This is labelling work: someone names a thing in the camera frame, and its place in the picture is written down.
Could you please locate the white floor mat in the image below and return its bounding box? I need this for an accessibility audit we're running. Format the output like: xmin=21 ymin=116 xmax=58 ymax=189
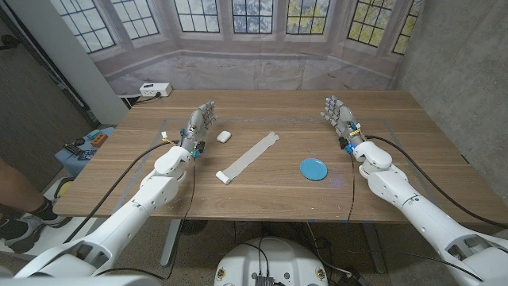
xmin=0 ymin=186 xmax=98 ymax=255

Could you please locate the black round floor fan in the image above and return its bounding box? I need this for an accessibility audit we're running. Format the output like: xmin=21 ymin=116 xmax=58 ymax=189
xmin=180 ymin=219 xmax=209 ymax=236

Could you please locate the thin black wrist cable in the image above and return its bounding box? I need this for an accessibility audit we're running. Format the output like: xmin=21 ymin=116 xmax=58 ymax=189
xmin=346 ymin=153 xmax=356 ymax=223
xmin=160 ymin=157 xmax=198 ymax=281

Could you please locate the grey tape outline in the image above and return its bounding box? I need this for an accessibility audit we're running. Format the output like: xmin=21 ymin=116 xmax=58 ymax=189
xmin=113 ymin=118 xmax=428 ymax=218

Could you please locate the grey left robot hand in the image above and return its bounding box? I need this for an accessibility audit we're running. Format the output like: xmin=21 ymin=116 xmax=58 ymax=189
xmin=179 ymin=100 xmax=218 ymax=159

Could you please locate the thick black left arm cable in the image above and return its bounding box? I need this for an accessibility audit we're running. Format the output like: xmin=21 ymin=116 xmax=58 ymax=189
xmin=62 ymin=139 xmax=180 ymax=244

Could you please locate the white gauze bandage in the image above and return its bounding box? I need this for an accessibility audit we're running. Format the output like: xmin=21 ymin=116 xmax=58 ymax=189
xmin=215 ymin=131 xmax=280 ymax=186

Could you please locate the orange brick block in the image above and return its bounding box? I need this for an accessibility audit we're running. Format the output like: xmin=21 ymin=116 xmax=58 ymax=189
xmin=90 ymin=133 xmax=109 ymax=149

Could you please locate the printed window backdrop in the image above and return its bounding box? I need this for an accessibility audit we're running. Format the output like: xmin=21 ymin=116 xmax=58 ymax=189
xmin=49 ymin=0 xmax=424 ymax=96

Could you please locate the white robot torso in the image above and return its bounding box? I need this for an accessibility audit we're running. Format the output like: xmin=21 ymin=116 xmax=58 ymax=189
xmin=214 ymin=237 xmax=329 ymax=286

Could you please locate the blue storage box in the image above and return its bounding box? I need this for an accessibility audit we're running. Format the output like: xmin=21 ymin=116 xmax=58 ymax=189
xmin=54 ymin=126 xmax=116 ymax=178

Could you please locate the perforated partition panel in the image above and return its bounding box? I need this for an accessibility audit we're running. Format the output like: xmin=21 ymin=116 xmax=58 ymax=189
xmin=0 ymin=7 xmax=94 ymax=191

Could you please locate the person's bare leg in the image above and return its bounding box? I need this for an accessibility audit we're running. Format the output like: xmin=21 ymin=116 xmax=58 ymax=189
xmin=0 ymin=157 xmax=45 ymax=218

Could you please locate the thin black left wrist cable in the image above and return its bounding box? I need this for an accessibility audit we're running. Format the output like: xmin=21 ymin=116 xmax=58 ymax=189
xmin=160 ymin=157 xmax=198 ymax=281

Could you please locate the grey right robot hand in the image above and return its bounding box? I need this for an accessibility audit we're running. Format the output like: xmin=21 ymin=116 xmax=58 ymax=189
xmin=320 ymin=95 xmax=367 ymax=155

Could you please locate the white power strip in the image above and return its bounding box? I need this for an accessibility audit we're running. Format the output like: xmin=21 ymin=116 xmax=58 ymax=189
xmin=139 ymin=82 xmax=173 ymax=99

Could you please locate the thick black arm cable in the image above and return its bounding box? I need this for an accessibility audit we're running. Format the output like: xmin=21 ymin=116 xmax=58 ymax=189
xmin=62 ymin=139 xmax=180 ymax=244
xmin=364 ymin=134 xmax=508 ymax=230

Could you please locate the yellow and black pad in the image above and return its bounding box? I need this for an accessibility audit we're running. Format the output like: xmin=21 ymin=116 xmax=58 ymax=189
xmin=53 ymin=177 xmax=75 ymax=200

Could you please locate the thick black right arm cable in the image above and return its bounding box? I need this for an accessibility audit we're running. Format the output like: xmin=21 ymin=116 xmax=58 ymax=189
xmin=364 ymin=134 xmax=508 ymax=230

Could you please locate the blue round lid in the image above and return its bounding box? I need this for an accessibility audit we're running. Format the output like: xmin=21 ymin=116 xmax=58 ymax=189
xmin=299 ymin=157 xmax=329 ymax=182

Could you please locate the grey table leg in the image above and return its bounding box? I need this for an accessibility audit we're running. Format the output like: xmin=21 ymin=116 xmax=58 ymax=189
xmin=160 ymin=218 xmax=183 ymax=267
xmin=363 ymin=222 xmax=387 ymax=274

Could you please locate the black remote control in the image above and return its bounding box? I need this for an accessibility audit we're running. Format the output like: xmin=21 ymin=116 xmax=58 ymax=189
xmin=63 ymin=142 xmax=83 ymax=157

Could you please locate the black and grey sneaker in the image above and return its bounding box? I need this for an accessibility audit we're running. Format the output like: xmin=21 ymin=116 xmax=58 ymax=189
xmin=0 ymin=212 xmax=72 ymax=254

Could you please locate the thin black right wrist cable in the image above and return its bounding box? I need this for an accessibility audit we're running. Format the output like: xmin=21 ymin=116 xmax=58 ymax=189
xmin=346 ymin=153 xmax=356 ymax=223

